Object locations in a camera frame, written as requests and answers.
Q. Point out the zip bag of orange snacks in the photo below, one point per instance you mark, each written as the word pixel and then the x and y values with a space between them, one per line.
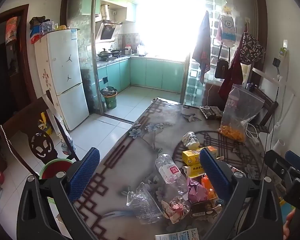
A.
pixel 237 112

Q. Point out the yellow bag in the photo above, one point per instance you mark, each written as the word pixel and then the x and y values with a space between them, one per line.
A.
pixel 46 125

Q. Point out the black power adapter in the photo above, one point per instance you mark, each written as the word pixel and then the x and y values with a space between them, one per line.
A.
pixel 276 61

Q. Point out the black wok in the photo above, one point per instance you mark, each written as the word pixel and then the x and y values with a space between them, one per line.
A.
pixel 103 53

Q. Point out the orange snack packet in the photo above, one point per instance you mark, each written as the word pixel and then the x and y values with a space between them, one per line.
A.
pixel 207 186

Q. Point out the clear plastic storage box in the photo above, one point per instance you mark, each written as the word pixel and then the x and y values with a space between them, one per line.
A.
pixel 46 27

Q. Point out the pink printed paper wad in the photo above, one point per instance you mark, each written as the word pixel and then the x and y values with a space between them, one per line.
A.
pixel 176 208

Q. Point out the red hanging decoration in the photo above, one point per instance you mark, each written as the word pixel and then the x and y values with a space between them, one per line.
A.
pixel 12 30

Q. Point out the teal kitchen wall cabinets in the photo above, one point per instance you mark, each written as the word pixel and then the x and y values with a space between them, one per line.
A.
pixel 130 11

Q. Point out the white blue cartoon hanging bag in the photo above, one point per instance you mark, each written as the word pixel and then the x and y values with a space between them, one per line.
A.
pixel 227 28

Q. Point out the white plastic tube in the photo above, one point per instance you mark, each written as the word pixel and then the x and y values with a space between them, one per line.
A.
pixel 279 146

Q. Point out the dark letter-print bag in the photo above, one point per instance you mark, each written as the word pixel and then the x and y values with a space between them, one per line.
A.
pixel 252 48

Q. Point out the blue yellow plastic board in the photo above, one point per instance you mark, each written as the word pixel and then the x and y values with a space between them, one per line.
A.
pixel 286 203

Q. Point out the person's right hand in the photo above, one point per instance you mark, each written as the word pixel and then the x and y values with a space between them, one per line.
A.
pixel 288 226

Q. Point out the purple foil wrapper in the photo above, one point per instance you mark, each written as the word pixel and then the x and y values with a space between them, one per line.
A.
pixel 196 192

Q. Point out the clear plastic water bottle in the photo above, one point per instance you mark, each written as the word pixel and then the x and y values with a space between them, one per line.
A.
pixel 170 171

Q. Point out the white refrigerator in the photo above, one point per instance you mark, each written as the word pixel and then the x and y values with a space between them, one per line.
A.
pixel 65 80

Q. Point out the dark carved wooden chair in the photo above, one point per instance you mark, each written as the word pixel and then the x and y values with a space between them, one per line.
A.
pixel 37 135

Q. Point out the yellow cardboard box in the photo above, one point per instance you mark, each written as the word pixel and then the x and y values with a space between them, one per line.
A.
pixel 193 156

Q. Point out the red bin with green rim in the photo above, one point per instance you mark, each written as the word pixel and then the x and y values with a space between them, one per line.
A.
pixel 55 168

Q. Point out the teal kitchen base cabinets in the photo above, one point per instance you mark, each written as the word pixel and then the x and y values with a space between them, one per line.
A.
pixel 155 72

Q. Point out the black frying pan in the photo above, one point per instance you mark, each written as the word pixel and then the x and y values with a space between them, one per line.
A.
pixel 116 52

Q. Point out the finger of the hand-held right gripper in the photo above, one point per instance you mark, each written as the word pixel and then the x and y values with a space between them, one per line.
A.
pixel 297 161
pixel 277 165

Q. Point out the dark cigarette box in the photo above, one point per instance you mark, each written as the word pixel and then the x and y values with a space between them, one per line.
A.
pixel 202 208

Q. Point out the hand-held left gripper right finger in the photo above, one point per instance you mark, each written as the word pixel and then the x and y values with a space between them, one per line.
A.
pixel 215 175

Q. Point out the crumpled clear plastic packaging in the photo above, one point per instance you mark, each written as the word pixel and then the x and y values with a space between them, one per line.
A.
pixel 145 205

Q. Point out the green trash can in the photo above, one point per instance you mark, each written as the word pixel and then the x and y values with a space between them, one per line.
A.
pixel 109 98

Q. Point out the black shoulder bag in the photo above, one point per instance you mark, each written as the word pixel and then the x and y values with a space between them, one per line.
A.
pixel 221 68

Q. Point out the printed paper cup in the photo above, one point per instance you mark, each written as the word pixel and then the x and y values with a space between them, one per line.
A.
pixel 190 140

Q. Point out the white plastic bag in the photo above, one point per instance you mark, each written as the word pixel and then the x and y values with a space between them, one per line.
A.
pixel 142 50

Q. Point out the dark red hanging cloth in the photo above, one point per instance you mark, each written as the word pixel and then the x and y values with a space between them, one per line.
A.
pixel 231 80

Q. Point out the red blue carton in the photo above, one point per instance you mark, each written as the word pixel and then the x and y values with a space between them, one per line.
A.
pixel 35 36

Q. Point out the range hood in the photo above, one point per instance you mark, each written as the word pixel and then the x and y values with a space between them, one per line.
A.
pixel 108 31

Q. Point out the printed leaflet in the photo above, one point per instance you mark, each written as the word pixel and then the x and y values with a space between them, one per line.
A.
pixel 177 235

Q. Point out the labelled bottle on floor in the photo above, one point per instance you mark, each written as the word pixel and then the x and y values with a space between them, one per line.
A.
pixel 68 148

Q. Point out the dark wooden door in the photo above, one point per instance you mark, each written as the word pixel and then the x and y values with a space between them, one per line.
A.
pixel 5 80

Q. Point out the red grey hanging towel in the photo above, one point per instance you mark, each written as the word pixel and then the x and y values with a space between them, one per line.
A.
pixel 202 52

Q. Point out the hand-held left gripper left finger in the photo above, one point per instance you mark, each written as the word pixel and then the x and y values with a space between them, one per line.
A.
pixel 85 172

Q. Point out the green white plug-in charger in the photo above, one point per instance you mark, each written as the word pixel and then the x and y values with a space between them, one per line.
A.
pixel 284 50

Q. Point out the silver vent duct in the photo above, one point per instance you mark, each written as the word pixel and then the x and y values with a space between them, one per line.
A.
pixel 104 12

